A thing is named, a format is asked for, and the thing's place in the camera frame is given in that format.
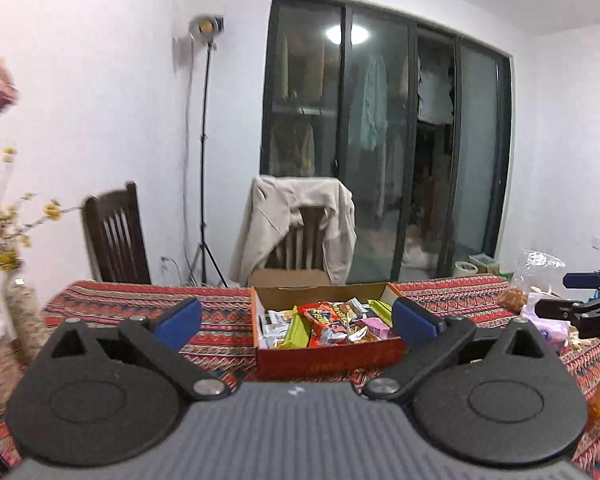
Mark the hanging pale blue garment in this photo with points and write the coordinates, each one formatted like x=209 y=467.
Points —
x=375 y=100

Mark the wooden chair with jacket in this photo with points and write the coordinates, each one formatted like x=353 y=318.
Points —
x=300 y=245

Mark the clear plastic bag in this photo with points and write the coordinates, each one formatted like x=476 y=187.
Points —
x=535 y=270

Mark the small white box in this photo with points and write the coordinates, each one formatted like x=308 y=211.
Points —
x=486 y=263

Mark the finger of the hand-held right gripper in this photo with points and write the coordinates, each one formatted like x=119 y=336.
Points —
x=582 y=280
x=560 y=309

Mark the orange cardboard box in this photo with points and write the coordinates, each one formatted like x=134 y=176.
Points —
x=320 y=362

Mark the studio light on stand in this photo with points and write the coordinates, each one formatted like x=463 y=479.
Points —
x=205 y=25

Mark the purple tissue pack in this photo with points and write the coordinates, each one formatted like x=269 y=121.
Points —
x=550 y=327

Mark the small floral vase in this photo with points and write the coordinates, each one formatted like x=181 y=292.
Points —
x=26 y=315

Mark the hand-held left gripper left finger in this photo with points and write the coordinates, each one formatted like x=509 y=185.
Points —
x=180 y=321

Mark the yellow flower sprigs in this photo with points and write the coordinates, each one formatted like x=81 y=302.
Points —
x=2 y=240

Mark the pile of snack packets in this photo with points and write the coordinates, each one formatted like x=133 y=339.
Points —
x=330 y=330

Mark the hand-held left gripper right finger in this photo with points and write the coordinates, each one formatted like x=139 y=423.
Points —
x=414 y=321

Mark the dark wooden chair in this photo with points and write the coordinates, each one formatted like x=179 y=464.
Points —
x=117 y=240

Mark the red patterned tablecloth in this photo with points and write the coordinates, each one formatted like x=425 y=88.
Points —
x=225 y=320

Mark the beige jacket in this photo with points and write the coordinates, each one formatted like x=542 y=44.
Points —
x=270 y=220

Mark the black framed glass sliding door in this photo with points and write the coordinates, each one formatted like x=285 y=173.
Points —
x=380 y=160

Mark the white tape roll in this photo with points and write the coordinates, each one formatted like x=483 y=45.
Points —
x=465 y=268

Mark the wall outlet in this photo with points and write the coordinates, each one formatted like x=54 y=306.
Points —
x=164 y=263

